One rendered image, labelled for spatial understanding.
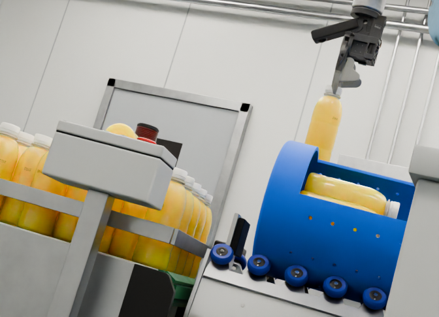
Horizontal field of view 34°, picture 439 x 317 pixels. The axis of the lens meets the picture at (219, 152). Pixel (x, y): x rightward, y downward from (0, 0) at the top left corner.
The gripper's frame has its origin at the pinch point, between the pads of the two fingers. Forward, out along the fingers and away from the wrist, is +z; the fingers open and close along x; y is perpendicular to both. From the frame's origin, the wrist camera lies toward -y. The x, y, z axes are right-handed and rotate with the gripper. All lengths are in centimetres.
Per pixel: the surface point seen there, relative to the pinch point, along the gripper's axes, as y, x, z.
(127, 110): -206, 352, -8
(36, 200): -41, -46, 43
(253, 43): -124, 354, -84
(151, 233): -18, -44, 42
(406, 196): 23.1, -10.1, 20.3
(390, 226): 22.5, -33.8, 28.0
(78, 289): -23, -56, 54
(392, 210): 21.7, -21.5, 24.6
